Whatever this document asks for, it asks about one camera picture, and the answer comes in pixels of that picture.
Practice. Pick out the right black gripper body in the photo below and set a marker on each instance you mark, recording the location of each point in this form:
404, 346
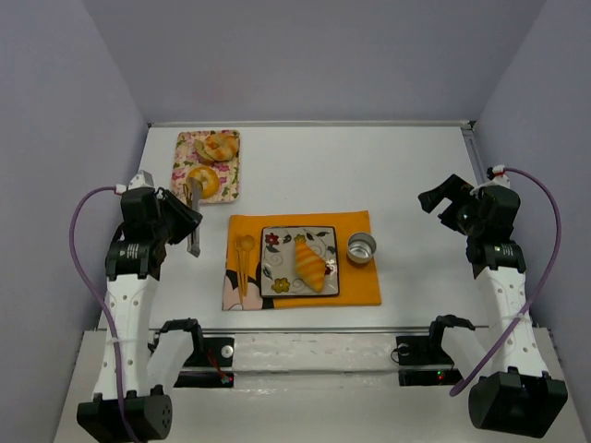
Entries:
452, 203

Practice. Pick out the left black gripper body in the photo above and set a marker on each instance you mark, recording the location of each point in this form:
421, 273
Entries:
182, 217

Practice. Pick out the metal serving tongs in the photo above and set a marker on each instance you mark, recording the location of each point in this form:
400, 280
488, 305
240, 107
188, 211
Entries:
193, 190

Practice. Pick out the ring doughnut bread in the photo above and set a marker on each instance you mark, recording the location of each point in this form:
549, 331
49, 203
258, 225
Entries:
207, 178

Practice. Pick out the striped croissant bread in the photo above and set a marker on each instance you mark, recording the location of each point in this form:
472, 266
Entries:
310, 267

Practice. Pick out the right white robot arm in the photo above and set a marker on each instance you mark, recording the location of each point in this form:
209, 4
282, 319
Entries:
509, 385

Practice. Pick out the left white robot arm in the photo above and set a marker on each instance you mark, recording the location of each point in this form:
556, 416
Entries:
131, 399

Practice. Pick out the floral bread tray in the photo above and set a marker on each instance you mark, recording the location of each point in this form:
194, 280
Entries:
185, 160

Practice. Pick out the herb flat bread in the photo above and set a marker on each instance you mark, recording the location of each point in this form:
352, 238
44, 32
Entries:
203, 157

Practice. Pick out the round twisted bread roll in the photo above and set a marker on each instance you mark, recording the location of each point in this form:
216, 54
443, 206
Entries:
221, 147

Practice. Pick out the orange plastic fork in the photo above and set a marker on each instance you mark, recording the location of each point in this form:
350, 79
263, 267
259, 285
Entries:
239, 270

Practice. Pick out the orange plastic spoon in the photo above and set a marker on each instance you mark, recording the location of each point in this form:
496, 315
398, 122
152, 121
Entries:
247, 244

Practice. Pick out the small metal cup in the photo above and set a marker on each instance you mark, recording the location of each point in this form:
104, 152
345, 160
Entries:
361, 248

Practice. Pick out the square floral ceramic plate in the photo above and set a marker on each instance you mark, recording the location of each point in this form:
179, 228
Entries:
277, 261

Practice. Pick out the orange placemat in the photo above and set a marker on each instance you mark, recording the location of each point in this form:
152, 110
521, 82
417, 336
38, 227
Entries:
359, 284

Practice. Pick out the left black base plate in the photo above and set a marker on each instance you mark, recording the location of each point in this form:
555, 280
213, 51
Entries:
211, 367

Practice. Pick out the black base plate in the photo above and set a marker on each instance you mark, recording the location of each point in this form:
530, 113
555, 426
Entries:
421, 364
211, 367

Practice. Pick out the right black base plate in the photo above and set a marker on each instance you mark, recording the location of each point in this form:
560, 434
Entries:
421, 364

